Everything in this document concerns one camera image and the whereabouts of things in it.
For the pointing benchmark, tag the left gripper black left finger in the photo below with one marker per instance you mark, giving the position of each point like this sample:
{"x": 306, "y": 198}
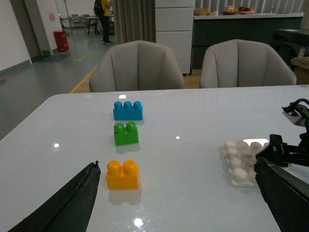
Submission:
{"x": 69, "y": 209}

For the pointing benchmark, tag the green two-stud block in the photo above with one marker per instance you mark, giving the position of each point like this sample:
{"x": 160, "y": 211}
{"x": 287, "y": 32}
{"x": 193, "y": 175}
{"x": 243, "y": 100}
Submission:
{"x": 126, "y": 134}

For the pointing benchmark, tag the red bin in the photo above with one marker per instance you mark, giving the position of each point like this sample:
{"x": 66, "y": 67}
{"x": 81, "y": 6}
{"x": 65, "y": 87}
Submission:
{"x": 61, "y": 41}

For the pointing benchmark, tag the grey curtain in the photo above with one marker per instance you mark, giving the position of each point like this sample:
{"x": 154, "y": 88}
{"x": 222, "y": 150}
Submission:
{"x": 134, "y": 20}

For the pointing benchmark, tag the grey chair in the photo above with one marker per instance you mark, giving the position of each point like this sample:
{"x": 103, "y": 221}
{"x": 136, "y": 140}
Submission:
{"x": 242, "y": 63}
{"x": 137, "y": 65}

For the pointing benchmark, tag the yellow two-stud block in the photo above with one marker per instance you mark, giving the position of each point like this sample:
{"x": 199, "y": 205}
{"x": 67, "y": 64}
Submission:
{"x": 125, "y": 176}

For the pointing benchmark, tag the black appliance box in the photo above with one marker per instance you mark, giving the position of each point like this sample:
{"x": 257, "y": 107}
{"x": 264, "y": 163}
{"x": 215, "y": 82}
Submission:
{"x": 291, "y": 43}

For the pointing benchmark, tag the blue three-stud block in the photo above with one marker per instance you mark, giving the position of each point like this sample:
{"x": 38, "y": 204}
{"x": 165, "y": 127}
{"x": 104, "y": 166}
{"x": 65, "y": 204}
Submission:
{"x": 128, "y": 110}

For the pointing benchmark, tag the left grey chair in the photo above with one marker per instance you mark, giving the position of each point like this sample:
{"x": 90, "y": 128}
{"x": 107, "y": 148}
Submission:
{"x": 137, "y": 65}

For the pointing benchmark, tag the white drawer cabinet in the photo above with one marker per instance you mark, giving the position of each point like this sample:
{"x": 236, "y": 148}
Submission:
{"x": 174, "y": 28}

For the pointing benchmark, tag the fruit bowl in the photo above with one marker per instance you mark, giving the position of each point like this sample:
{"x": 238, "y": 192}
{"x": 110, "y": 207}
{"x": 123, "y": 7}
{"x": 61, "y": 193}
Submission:
{"x": 245, "y": 10}

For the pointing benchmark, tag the dark kitchen counter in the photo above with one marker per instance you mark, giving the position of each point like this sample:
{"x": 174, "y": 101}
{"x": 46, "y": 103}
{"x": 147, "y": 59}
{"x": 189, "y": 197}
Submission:
{"x": 210, "y": 30}

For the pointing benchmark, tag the woven basket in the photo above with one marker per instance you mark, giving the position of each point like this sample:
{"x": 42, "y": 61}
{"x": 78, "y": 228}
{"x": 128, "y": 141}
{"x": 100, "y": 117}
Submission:
{"x": 201, "y": 11}

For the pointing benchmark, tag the right grey chair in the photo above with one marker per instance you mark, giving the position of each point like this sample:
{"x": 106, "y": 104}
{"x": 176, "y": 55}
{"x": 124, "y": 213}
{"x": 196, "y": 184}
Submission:
{"x": 242, "y": 63}

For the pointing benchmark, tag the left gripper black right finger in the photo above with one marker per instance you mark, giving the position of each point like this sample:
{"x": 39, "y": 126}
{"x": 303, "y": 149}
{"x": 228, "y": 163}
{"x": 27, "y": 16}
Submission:
{"x": 286, "y": 196}

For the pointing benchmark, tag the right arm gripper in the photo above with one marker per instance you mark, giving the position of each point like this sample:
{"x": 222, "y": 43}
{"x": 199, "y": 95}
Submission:
{"x": 279, "y": 152}

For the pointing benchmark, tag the white studded base plate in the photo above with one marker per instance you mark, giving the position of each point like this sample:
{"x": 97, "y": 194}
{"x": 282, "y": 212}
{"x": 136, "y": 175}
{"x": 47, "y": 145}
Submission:
{"x": 240, "y": 159}

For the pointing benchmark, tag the person standing in background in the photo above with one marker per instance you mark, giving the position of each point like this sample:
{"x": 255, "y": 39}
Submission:
{"x": 101, "y": 9}

